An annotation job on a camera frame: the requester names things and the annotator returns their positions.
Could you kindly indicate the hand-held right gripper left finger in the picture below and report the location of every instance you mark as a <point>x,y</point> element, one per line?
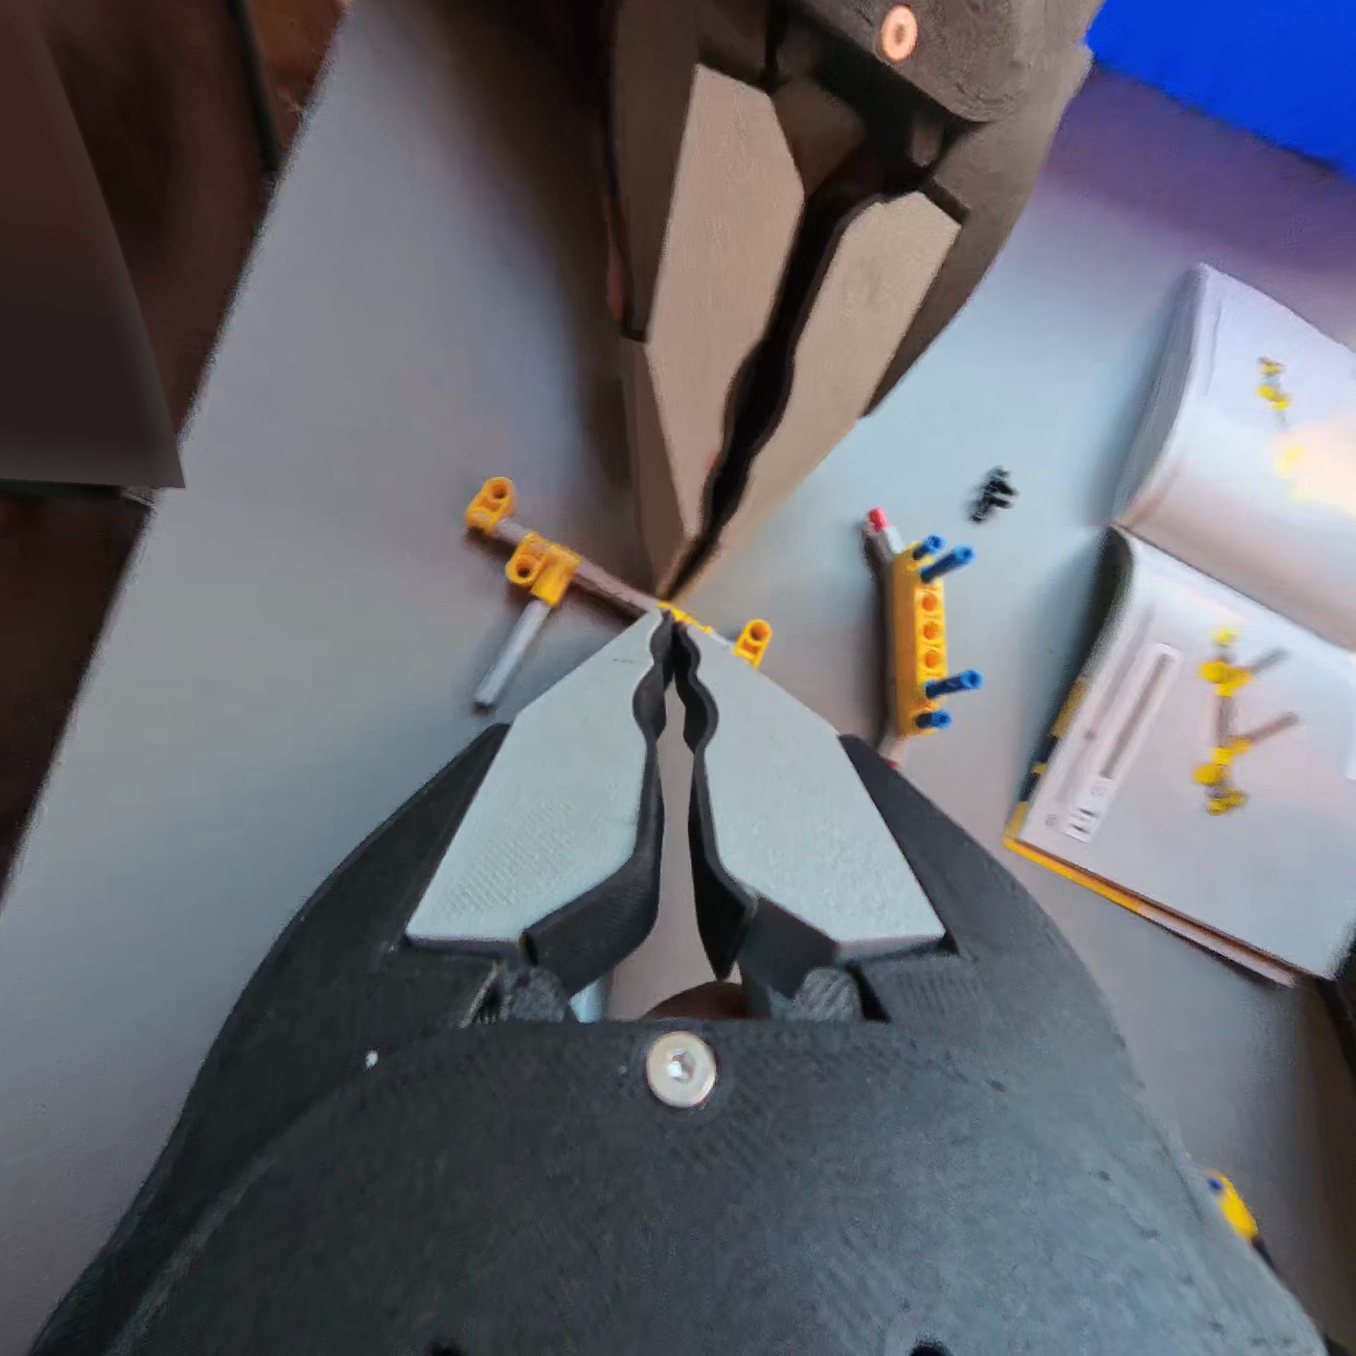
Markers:
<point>551,805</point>

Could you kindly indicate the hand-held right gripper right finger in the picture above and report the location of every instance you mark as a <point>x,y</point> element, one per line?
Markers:
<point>803,814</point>

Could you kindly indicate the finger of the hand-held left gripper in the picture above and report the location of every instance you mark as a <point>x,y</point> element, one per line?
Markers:
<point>723,230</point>
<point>846,319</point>

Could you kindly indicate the yellow grey lego axle assembly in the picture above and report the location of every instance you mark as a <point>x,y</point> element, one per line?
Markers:
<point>543,567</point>

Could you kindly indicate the yellow lego beam blue pins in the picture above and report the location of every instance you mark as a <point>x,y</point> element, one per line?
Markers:
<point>919,634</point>

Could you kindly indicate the small black lego piece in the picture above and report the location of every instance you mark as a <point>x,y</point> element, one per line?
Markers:
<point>994,494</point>

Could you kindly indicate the lego instruction booklet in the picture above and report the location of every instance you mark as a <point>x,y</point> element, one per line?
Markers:
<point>1204,634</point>

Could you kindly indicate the black yellow lego vehicle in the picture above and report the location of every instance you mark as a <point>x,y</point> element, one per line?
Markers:
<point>1231,1206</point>

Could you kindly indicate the blue object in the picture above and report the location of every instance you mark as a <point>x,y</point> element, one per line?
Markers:
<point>1248,60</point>

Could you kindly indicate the person's brown clothing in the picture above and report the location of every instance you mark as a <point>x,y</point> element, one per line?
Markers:
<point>211,265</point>

